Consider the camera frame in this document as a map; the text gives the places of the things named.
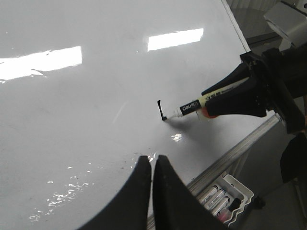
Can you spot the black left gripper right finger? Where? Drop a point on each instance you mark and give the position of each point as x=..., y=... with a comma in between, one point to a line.
x=174, y=206

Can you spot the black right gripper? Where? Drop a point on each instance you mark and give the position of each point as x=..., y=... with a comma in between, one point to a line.
x=282, y=76

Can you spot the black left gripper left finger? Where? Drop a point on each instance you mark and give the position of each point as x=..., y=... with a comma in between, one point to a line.
x=128, y=210

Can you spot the black white whiteboard marker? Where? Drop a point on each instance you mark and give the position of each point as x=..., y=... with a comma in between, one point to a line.
x=200, y=102

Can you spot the orange magnet taped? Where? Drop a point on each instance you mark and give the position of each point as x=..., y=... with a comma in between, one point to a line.
x=204, y=115

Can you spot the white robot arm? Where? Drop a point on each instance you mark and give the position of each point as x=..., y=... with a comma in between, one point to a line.
x=290, y=23

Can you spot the white whiteboard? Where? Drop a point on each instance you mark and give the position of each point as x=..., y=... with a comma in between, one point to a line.
x=82, y=86

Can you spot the marker in tray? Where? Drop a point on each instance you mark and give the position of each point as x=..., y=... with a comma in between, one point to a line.
x=212, y=202
x=220, y=205
x=206, y=194

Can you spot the pink eraser item in tray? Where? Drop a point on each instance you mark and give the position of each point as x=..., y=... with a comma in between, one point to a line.
x=224, y=215

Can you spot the white plastic marker tray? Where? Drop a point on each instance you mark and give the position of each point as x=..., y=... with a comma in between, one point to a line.
x=234, y=189

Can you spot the black marker cap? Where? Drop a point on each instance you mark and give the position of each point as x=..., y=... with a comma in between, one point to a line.
x=234, y=205

